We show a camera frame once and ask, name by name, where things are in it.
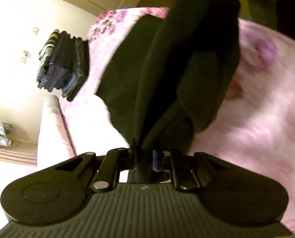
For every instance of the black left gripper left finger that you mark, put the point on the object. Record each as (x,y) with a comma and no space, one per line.
(61,191)

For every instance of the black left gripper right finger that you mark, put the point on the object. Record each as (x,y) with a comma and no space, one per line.
(230,193)

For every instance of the black garment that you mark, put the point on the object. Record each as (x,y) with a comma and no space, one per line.
(168,78)

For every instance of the stack of folded clothes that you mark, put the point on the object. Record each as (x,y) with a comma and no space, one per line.
(63,64)

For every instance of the pink curtain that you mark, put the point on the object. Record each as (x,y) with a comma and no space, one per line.
(18,157)

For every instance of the pink folded quilt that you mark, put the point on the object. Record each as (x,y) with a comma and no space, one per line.
(54,144)

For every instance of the pink floral bedspread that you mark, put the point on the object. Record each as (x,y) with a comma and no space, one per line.
(255,126)

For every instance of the white wall switch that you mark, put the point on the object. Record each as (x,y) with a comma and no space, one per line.
(26,54)

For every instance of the beige wall socket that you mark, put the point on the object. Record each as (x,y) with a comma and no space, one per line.
(34,31)

